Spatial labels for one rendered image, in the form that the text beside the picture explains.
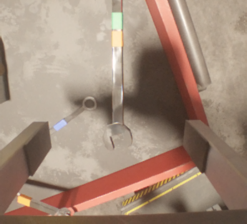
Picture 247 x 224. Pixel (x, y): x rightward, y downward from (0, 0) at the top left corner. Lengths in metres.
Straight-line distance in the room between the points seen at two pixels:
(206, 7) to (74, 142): 1.15
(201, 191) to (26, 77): 1.13
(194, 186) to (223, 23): 0.99
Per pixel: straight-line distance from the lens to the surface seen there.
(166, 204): 1.24
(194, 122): 0.16
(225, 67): 1.35
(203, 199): 1.29
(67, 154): 0.30
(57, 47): 0.26
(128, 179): 0.29
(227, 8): 1.35
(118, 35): 0.24
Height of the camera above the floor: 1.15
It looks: 74 degrees down
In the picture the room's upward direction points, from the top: 174 degrees clockwise
